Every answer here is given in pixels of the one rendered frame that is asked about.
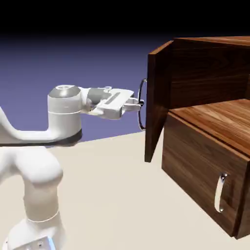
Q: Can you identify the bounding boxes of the curved silver metal handle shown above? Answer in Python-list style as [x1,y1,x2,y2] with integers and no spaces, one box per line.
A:
[214,172,229,213]

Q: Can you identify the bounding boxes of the dark wood door front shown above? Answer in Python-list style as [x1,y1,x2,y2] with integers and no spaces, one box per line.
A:
[161,112,250,238]

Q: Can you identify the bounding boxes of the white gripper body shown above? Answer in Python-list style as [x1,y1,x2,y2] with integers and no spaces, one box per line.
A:
[90,88,135,120]

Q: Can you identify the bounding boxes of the dark wood hinged door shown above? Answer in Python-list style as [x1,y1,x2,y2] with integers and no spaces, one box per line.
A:
[144,40,174,163]

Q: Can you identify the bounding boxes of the curved dark metal handle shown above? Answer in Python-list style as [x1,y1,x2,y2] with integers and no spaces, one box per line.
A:
[137,78,147,131]

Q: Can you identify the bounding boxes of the dark wood cabinet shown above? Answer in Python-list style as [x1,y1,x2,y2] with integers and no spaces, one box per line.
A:
[161,36,250,240]

